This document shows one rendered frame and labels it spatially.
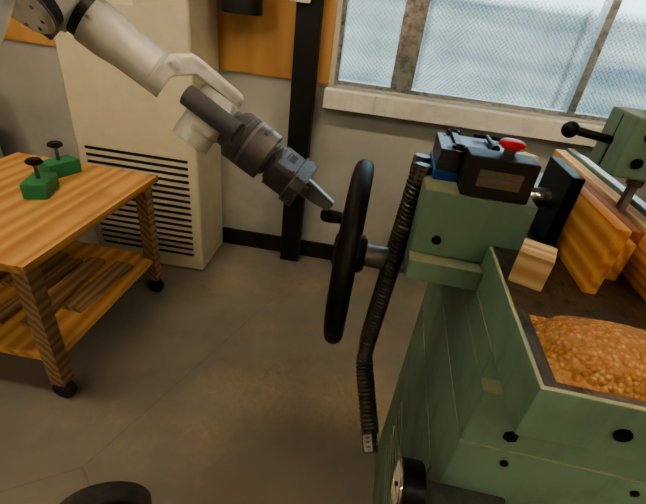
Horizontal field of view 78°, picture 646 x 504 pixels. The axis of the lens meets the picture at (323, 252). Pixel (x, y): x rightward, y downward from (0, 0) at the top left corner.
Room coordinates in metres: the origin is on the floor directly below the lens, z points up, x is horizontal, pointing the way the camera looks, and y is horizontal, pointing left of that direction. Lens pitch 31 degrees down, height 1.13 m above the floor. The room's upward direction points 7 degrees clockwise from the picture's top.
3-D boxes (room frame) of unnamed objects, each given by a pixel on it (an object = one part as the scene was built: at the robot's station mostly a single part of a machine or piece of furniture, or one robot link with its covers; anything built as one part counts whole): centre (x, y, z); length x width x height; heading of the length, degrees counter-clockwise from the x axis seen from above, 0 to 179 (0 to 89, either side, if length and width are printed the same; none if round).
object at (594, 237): (0.47, -0.31, 0.94); 0.21 x 0.01 x 0.08; 173
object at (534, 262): (0.38, -0.23, 0.92); 0.04 x 0.03 x 0.04; 152
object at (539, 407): (0.51, -0.27, 0.87); 0.61 x 0.30 x 0.06; 173
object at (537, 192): (0.51, -0.27, 0.95); 0.09 x 0.07 x 0.09; 173
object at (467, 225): (0.52, -0.19, 0.91); 0.15 x 0.14 x 0.09; 173
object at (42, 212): (1.08, 0.97, 0.32); 0.66 x 0.57 x 0.64; 176
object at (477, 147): (0.52, -0.19, 0.99); 0.13 x 0.11 x 0.06; 173
